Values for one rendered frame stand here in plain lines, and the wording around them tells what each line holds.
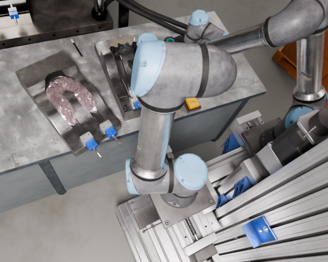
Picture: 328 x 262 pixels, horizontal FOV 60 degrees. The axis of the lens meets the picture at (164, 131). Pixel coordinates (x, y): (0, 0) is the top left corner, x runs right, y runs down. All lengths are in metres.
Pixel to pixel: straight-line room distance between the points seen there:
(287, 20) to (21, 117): 1.22
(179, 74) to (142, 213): 1.44
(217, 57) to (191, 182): 0.43
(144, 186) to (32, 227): 1.39
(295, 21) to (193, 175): 0.54
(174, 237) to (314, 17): 0.87
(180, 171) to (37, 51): 1.17
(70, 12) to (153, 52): 1.46
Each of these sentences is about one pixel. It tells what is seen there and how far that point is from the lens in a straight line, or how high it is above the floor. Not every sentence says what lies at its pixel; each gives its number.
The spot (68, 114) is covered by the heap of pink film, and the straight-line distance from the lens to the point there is 1.40.
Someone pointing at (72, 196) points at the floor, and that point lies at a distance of 2.17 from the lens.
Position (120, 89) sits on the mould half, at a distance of 1.47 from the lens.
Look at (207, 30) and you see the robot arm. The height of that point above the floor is 1.27.
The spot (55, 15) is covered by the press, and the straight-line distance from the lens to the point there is 1.98.
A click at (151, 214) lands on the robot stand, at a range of 1.92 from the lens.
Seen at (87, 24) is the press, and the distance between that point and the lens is 1.91.
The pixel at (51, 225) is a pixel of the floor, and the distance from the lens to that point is 2.15.
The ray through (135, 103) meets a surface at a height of 0.95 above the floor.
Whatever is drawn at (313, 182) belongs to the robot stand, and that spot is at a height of 1.54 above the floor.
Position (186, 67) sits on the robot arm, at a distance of 0.57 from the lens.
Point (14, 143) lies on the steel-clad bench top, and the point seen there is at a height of 0.80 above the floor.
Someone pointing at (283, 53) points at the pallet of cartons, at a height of 0.12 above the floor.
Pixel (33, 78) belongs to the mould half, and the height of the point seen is 0.91.
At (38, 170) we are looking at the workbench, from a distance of 1.66.
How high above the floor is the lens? 2.09
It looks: 61 degrees down
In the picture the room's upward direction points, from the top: 19 degrees clockwise
